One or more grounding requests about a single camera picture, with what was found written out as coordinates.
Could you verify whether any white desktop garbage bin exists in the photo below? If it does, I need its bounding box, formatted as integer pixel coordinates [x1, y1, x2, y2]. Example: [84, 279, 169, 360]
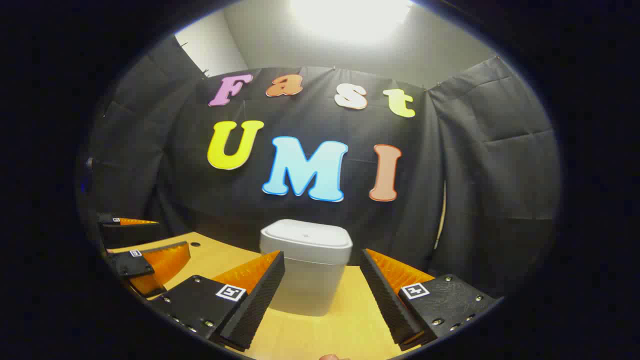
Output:
[259, 218, 354, 317]

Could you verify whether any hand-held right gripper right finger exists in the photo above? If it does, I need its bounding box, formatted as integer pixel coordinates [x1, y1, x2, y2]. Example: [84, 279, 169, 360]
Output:
[359, 248, 502, 352]

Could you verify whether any ceiling light panel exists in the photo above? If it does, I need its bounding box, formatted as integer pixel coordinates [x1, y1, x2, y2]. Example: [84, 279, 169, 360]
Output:
[287, 0, 416, 46]

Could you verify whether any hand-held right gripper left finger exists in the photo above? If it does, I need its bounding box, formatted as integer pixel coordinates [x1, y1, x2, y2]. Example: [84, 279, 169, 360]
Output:
[149, 250, 287, 352]

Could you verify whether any wooden desktop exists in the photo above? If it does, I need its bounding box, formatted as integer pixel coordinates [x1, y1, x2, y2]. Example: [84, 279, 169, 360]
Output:
[107, 231, 421, 360]

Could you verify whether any black backdrop cloth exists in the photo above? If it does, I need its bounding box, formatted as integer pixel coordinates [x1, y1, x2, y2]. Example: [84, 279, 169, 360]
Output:
[82, 35, 561, 301]

